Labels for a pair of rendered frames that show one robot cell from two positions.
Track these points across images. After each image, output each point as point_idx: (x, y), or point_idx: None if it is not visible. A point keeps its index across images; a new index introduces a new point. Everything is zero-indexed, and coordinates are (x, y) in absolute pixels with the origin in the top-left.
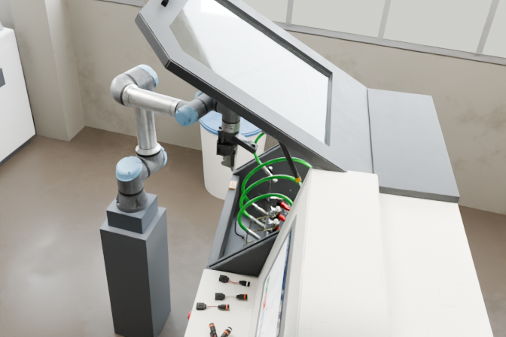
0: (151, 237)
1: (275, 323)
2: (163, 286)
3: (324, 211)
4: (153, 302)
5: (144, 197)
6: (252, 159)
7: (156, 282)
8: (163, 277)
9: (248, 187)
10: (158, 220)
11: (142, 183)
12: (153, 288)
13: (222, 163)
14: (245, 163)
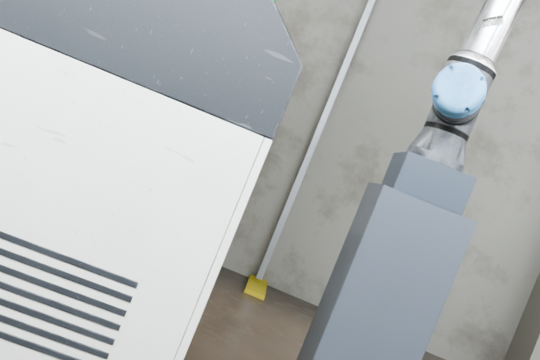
0: (366, 194)
1: None
2: (306, 359)
3: None
4: (305, 341)
5: (416, 137)
6: (276, 6)
7: (320, 314)
8: (314, 341)
9: None
10: (378, 183)
11: (431, 113)
12: (319, 308)
13: None
14: (286, 30)
